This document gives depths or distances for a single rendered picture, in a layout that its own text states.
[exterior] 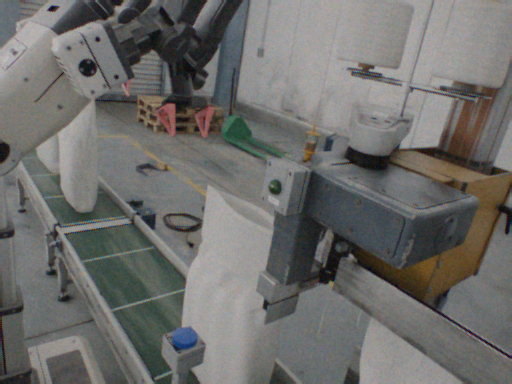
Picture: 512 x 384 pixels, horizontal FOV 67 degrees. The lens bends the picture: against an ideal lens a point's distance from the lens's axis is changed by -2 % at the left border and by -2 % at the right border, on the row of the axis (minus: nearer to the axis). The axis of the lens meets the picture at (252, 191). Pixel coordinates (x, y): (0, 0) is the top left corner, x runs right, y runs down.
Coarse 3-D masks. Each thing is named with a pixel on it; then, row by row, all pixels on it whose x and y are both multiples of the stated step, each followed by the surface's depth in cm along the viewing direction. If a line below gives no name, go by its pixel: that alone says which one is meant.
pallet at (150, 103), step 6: (138, 96) 649; (144, 96) 653; (150, 96) 658; (156, 96) 669; (138, 102) 652; (144, 102) 629; (150, 102) 610; (156, 102) 618; (144, 108) 630; (150, 108) 624; (156, 108) 594; (198, 108) 634; (216, 108) 656; (180, 114) 623; (186, 114) 627; (192, 114) 632; (216, 114) 656; (222, 114) 662
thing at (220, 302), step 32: (224, 192) 133; (224, 224) 127; (256, 224) 114; (224, 256) 127; (256, 256) 117; (192, 288) 136; (224, 288) 122; (192, 320) 137; (224, 320) 120; (256, 320) 115; (224, 352) 122; (256, 352) 118
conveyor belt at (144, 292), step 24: (72, 240) 214; (96, 240) 218; (120, 240) 222; (144, 240) 227; (96, 264) 197; (120, 264) 200; (144, 264) 204; (168, 264) 207; (120, 288) 182; (144, 288) 185; (168, 288) 188; (120, 312) 167; (144, 312) 170; (168, 312) 172; (144, 336) 156; (144, 360) 145
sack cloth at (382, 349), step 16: (368, 336) 88; (384, 336) 84; (368, 352) 87; (384, 352) 84; (400, 352) 81; (416, 352) 79; (368, 368) 87; (384, 368) 83; (400, 368) 81; (416, 368) 79; (432, 368) 76
